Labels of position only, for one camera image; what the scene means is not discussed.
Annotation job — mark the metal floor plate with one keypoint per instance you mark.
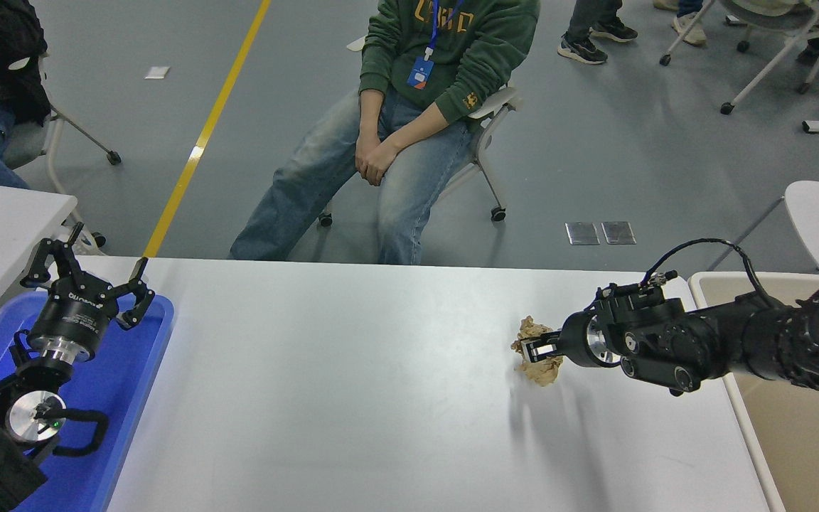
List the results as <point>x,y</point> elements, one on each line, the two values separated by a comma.
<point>582,234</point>
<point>618,232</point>

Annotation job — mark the white-framed wheeled chair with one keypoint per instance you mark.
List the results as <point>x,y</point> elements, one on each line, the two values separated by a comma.
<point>758,21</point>

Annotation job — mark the blue plastic tray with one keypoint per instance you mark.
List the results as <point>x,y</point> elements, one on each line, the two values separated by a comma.
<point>118,398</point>

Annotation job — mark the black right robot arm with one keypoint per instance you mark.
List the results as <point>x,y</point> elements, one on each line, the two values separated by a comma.
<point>772,341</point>

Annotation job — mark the large pale bin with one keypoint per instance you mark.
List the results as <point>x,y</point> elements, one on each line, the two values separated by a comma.
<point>807,455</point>

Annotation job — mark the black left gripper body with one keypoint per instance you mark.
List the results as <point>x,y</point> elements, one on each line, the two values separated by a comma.
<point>75,313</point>

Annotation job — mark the white paper scrap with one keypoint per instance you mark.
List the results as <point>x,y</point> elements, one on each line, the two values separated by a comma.
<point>157,72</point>

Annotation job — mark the person's right hand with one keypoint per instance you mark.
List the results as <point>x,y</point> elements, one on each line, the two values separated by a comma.
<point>367,153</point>

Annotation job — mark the person's left hand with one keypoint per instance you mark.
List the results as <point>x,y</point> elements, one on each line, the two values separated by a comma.
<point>384,162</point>

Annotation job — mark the tan paper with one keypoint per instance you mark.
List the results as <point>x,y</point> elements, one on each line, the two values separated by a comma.
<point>541,373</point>

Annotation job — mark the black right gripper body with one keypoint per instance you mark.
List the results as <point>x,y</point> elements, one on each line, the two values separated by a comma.
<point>576,341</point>

